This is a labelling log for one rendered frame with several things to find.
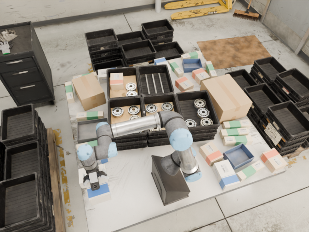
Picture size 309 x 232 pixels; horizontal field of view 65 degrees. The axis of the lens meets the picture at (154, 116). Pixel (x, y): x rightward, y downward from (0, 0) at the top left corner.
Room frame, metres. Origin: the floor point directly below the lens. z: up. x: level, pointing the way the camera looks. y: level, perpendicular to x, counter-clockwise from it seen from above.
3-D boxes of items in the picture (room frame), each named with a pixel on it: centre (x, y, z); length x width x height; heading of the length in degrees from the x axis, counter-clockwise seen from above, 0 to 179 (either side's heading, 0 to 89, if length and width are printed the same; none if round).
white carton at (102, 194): (0.59, 0.33, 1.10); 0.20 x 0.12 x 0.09; 20
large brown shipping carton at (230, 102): (1.59, -0.66, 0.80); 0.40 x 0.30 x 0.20; 22
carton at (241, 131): (1.24, -0.71, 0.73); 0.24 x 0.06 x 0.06; 97
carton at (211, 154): (1.02, -0.48, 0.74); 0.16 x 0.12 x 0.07; 29
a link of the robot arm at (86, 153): (0.61, 0.34, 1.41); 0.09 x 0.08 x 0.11; 106
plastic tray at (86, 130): (1.24, 0.54, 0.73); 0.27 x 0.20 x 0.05; 102
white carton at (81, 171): (0.80, 0.46, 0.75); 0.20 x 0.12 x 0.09; 105
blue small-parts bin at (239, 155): (1.01, -0.70, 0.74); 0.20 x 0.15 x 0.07; 118
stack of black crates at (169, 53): (2.75, -0.15, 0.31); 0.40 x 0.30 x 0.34; 110
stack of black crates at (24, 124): (1.40, 1.33, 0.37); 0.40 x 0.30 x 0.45; 20
